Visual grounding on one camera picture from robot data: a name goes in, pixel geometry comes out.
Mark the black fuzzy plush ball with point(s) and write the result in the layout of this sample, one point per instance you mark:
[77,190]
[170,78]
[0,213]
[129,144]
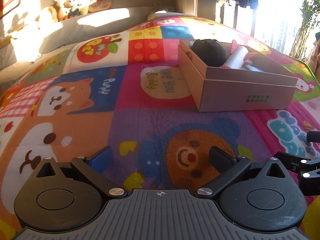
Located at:
[210,52]

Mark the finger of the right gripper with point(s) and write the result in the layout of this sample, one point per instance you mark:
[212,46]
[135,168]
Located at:
[292,162]
[313,136]

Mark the grey pillow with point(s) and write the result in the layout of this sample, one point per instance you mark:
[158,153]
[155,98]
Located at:
[85,27]

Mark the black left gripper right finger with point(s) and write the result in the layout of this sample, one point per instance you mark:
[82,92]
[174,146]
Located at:
[231,170]

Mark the pink cardboard box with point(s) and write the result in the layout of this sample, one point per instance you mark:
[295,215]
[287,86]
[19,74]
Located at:
[216,89]

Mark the plush toys on shelf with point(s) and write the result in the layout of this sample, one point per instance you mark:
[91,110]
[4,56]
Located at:
[60,11]

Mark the orange patterned bag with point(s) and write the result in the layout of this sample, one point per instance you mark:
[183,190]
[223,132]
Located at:
[312,60]

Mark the white power adapter box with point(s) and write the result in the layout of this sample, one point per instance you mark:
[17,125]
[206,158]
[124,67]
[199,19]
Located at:
[252,68]

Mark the colourful cartoon play mat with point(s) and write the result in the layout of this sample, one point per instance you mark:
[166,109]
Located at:
[126,91]

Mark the colourful picture card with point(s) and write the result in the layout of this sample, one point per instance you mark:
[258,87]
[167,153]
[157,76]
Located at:
[98,5]

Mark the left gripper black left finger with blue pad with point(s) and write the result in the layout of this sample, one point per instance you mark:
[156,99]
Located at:
[90,170]

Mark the white red lint roller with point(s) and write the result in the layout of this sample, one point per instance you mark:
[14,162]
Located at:
[239,55]

